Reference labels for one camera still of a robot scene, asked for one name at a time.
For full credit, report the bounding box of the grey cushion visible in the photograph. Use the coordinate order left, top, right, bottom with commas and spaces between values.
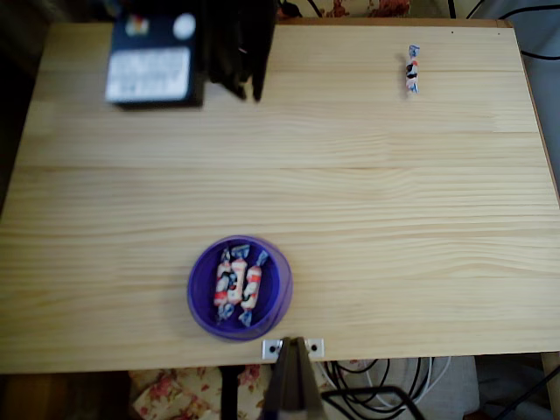
345, 356, 479, 420

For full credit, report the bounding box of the white cable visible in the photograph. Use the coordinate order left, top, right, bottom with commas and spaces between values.
314, 356, 452, 408

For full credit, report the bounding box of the purple plastic bowl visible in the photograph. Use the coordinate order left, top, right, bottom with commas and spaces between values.
186, 234, 293, 342

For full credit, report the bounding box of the candy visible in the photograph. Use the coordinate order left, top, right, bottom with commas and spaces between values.
402, 44, 422, 95
213, 247, 233, 325
238, 250, 270, 328
229, 244, 251, 306

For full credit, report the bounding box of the floral patterned fabric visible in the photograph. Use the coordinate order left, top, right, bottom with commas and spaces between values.
275, 0, 443, 19

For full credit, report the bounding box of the silver metal bracket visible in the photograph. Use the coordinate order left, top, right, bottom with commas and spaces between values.
261, 338, 326, 361

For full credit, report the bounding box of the thin black cable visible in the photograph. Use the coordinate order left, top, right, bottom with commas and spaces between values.
519, 48, 560, 61

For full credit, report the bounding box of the black looped cable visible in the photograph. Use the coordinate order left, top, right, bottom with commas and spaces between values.
325, 357, 435, 415

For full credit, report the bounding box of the floral patterned cloth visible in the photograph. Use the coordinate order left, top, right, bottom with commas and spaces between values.
128, 358, 338, 420

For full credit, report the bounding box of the dark olive camera mount pole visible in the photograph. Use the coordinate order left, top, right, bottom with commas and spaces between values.
265, 335, 327, 420

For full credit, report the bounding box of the black vertical post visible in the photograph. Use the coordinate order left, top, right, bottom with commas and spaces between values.
220, 365, 241, 420

